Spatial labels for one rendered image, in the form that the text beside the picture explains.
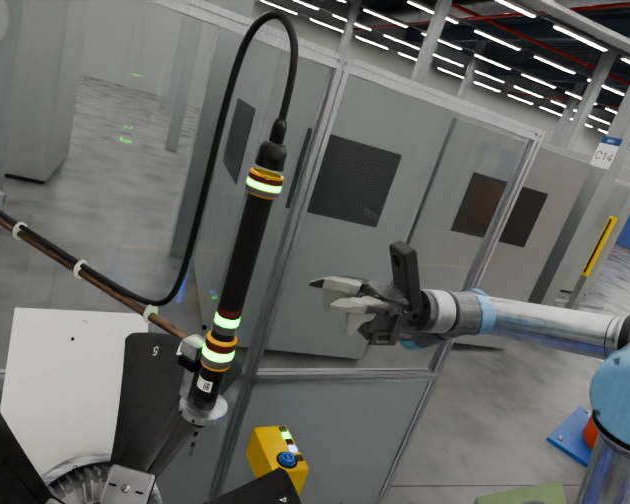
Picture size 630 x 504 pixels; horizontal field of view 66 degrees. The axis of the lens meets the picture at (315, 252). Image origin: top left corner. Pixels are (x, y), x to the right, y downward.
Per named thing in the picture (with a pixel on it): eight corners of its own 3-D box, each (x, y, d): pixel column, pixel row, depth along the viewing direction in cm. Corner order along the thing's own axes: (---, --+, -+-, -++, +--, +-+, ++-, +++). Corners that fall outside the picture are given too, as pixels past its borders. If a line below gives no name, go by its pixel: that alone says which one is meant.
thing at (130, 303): (-18, 216, 90) (-17, 209, 90) (-10, 215, 92) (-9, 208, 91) (193, 351, 70) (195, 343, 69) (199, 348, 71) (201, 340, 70)
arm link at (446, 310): (462, 303, 81) (432, 281, 88) (442, 301, 79) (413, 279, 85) (445, 341, 83) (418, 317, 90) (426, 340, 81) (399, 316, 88)
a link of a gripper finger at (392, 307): (371, 319, 70) (406, 314, 76) (374, 310, 70) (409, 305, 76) (349, 303, 73) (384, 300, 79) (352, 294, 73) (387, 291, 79)
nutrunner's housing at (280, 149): (180, 422, 71) (260, 113, 57) (198, 411, 74) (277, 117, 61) (199, 436, 69) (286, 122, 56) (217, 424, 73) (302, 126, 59)
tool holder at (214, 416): (158, 400, 70) (171, 343, 67) (191, 382, 76) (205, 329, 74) (203, 433, 67) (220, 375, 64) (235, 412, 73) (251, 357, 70)
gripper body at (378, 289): (366, 346, 76) (424, 347, 81) (385, 297, 73) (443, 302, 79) (344, 321, 82) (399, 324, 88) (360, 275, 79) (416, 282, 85)
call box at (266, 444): (243, 457, 131) (253, 426, 128) (276, 454, 136) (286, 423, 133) (262, 505, 118) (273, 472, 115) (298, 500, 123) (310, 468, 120)
